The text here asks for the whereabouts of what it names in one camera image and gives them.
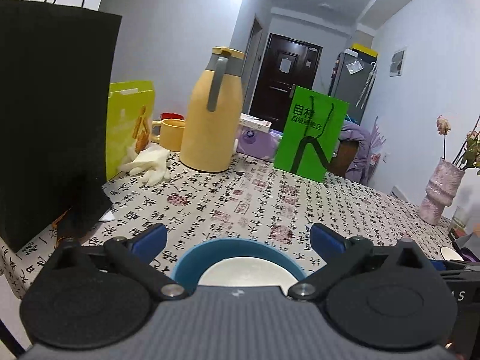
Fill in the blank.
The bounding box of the white rubber glove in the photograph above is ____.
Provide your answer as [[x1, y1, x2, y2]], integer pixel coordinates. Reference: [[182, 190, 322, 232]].
[[119, 146, 172, 187]]

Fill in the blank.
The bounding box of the clear glass cup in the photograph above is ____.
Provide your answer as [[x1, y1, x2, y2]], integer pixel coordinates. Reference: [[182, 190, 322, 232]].
[[452, 205, 469, 231]]

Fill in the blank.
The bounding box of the yellow mug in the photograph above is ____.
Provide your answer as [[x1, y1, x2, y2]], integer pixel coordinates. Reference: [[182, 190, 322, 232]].
[[151, 119, 186, 152]]

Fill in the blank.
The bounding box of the blue bowl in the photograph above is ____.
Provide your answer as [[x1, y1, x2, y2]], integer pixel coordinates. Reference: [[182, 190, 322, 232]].
[[170, 238, 307, 297]]

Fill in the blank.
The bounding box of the yellow box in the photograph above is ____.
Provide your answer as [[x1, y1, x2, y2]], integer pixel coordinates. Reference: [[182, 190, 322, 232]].
[[350, 44, 379, 59]]

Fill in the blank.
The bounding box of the purple tissue pack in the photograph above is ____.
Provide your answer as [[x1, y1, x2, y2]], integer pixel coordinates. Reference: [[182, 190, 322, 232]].
[[235, 127, 284, 160]]

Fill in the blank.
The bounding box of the pink ceramic vase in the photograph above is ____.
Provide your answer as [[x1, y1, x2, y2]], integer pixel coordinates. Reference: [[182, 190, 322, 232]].
[[417, 157, 466, 226]]

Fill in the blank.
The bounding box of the black orange felt pouch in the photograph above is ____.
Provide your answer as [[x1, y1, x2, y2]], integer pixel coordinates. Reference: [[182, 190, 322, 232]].
[[52, 180, 113, 242]]

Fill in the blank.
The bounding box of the white flat box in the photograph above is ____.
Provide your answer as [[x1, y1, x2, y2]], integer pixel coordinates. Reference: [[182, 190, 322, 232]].
[[239, 113, 272, 133]]

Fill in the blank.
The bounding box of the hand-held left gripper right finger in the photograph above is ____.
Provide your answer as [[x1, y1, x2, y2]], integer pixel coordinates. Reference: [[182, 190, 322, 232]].
[[287, 222, 437, 301]]

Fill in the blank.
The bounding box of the purple padded jacket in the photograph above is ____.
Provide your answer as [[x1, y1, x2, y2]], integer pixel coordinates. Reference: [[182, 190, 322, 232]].
[[332, 120, 376, 186]]

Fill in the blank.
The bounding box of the black paper bag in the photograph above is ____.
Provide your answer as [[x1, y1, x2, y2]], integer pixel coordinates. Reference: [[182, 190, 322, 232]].
[[0, 0, 122, 252]]

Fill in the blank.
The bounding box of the yellow thermos jug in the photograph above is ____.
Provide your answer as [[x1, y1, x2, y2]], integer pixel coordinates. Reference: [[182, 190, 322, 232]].
[[179, 47, 244, 173]]

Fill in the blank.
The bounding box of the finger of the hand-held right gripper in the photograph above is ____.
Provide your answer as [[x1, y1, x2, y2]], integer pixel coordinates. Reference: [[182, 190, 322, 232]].
[[430, 259, 480, 272], [440, 270, 480, 283]]

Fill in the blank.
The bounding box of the dark entrance door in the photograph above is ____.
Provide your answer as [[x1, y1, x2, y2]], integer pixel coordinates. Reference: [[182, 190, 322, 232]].
[[249, 33, 323, 122]]

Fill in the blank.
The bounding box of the folded pale umbrella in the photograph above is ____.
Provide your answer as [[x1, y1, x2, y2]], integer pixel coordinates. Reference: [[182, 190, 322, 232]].
[[356, 62, 377, 107]]

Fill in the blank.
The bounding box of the grey refrigerator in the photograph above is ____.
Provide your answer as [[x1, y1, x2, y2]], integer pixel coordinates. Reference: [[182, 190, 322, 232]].
[[329, 49, 377, 125]]

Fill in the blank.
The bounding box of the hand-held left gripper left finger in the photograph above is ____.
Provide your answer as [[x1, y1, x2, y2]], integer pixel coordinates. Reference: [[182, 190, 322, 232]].
[[48, 222, 190, 301]]

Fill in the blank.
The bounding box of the wooden chair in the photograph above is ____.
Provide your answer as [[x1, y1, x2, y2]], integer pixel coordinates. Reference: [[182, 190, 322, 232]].
[[330, 140, 357, 177]]

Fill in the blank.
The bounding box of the yellow-green paper bag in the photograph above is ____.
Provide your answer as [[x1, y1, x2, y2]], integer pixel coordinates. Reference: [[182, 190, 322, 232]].
[[106, 80, 156, 181]]

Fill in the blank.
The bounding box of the grey interior door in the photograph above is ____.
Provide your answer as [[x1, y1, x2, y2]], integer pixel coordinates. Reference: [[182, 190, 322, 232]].
[[242, 17, 263, 113]]

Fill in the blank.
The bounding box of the green paper bag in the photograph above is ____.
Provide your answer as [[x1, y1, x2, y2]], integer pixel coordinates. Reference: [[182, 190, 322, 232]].
[[273, 85, 350, 184]]

